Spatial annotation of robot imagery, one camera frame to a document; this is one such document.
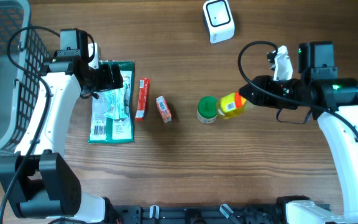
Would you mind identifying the white barcode scanner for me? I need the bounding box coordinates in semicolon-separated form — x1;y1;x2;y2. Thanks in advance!
203;0;235;44

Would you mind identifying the green lid jar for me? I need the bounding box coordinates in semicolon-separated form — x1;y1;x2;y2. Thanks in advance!
197;96;218;124

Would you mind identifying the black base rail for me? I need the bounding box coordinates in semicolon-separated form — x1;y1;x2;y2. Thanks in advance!
114;203;282;224

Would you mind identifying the red white tissue pack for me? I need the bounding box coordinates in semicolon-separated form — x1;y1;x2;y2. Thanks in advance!
156;96;172;123

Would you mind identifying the green glove package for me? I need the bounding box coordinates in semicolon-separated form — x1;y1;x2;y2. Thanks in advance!
88;60;134;144

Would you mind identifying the light green wipes pack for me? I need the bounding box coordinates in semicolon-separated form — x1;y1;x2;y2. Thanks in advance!
104;87;128;121

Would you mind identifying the yellow liquid bottle silver cap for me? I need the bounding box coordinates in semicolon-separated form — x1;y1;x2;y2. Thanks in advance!
217;91;255;119

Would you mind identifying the grey plastic mesh basket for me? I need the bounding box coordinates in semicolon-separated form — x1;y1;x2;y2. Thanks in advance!
0;0;49;157

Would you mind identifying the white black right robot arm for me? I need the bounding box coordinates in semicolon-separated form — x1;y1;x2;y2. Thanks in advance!
239;41;358;223

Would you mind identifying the red stick sachet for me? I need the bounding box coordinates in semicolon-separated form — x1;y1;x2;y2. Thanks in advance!
135;78;150;121

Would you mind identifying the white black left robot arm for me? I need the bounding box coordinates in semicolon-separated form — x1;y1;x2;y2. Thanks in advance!
0;28;123;223

